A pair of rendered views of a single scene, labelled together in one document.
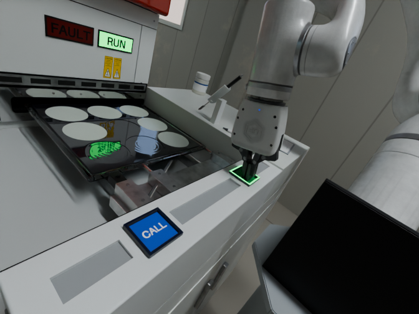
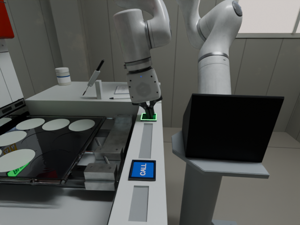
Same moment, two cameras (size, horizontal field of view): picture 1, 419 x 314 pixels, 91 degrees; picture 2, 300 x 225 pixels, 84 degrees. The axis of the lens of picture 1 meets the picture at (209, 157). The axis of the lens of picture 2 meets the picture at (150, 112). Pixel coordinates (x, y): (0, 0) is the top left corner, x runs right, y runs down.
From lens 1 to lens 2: 16 cm
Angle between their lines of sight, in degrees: 24
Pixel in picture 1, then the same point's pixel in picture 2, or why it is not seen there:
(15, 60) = not seen: outside the picture
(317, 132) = not seen: hidden behind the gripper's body
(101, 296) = (156, 206)
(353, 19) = (164, 13)
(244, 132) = (138, 93)
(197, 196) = (140, 142)
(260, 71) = (132, 55)
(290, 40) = (140, 33)
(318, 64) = (160, 40)
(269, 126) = (151, 82)
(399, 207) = (222, 89)
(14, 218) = not seen: outside the picture
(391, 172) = (210, 75)
